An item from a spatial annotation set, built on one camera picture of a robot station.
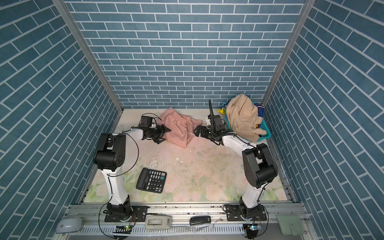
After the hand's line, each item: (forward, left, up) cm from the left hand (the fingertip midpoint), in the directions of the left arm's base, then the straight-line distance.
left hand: (169, 132), depth 101 cm
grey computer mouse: (-52, +38, +1) cm, 64 cm away
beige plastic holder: (-51, 0, -2) cm, 51 cm away
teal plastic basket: (+1, -65, +5) cm, 65 cm away
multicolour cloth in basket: (+11, -37, +10) cm, 40 cm away
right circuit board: (-54, -45, -5) cm, 70 cm away
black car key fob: (-51, -20, -1) cm, 54 cm away
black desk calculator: (-31, +7, -3) cm, 32 cm away
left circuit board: (-53, +16, -8) cm, 56 cm away
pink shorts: (+5, -8, -1) cm, 10 cm away
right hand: (-4, -20, +8) cm, 22 cm away
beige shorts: (+7, -51, +8) cm, 52 cm away
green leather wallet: (-54, -64, -2) cm, 83 cm away
